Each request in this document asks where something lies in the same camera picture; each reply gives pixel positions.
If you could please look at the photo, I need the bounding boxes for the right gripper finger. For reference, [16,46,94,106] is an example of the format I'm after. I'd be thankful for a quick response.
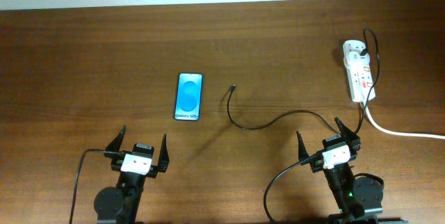
[334,118,358,143]
[296,131,309,164]

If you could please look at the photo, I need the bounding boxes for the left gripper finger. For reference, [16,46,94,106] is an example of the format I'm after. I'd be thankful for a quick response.
[105,125,126,152]
[157,134,170,173]

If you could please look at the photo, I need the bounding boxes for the blue Galaxy smartphone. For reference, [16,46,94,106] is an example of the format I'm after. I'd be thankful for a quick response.
[174,73,203,121]

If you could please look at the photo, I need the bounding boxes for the black USB charging cable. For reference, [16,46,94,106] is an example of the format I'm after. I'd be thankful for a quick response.
[227,28,381,135]

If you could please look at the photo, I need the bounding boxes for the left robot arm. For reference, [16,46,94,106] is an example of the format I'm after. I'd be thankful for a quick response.
[94,127,170,224]

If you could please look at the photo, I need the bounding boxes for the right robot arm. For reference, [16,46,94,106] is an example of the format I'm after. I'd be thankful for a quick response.
[297,118,406,224]

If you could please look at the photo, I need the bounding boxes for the white charger plug adapter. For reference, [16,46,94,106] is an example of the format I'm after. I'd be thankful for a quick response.
[343,51,370,69]

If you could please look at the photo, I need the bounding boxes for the white power strip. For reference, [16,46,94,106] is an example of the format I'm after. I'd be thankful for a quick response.
[343,40,375,105]

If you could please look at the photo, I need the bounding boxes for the right camera cable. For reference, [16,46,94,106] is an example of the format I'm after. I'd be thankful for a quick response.
[263,152,326,224]

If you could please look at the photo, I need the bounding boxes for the white power strip cord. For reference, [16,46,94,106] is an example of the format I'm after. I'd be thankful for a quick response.
[359,88,445,141]

